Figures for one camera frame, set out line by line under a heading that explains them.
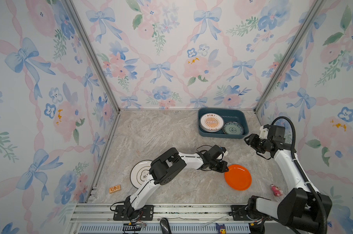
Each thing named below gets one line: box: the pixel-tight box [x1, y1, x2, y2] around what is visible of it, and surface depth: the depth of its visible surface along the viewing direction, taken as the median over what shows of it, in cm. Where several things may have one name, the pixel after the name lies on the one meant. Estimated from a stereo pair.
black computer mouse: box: [159, 217, 173, 234], surface depth 67 cm
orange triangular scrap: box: [109, 184, 121, 194], surface depth 82 cm
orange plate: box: [224, 164, 253, 192], surface depth 85 cm
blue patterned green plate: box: [222, 120, 245, 135], surface depth 109 cm
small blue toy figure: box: [215, 222, 227, 234], surface depth 70 cm
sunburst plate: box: [199, 113, 225, 133], surface depth 109 cm
